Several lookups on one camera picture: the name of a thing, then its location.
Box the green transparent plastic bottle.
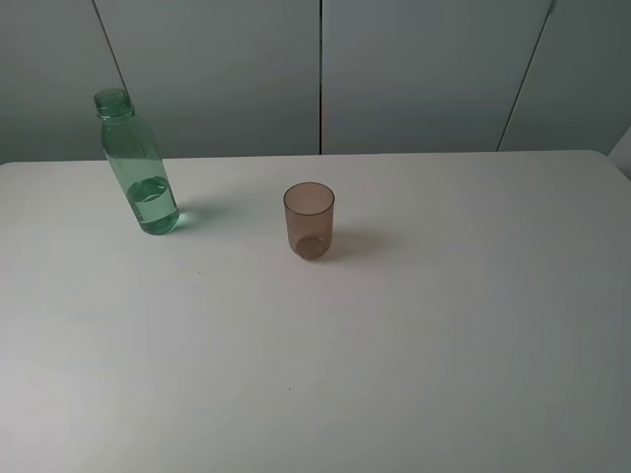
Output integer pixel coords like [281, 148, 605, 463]
[94, 89, 179, 236]

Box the pink translucent plastic cup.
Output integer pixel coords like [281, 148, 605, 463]
[283, 181, 335, 261]

